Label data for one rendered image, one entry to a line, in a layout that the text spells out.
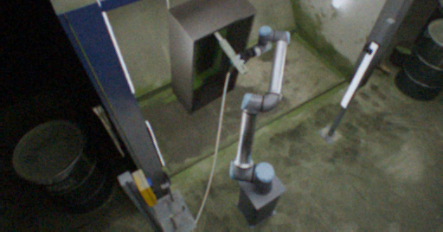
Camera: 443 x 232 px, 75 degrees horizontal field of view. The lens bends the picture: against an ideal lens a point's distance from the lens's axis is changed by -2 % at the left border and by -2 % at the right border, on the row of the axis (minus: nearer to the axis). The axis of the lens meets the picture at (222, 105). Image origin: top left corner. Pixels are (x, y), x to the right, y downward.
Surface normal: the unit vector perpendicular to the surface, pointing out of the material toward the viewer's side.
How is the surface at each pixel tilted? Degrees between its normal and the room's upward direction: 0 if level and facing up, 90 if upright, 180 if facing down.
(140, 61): 57
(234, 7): 12
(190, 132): 0
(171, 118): 0
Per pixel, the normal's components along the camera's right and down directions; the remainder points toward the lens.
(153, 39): 0.44, 0.24
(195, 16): 0.12, -0.46
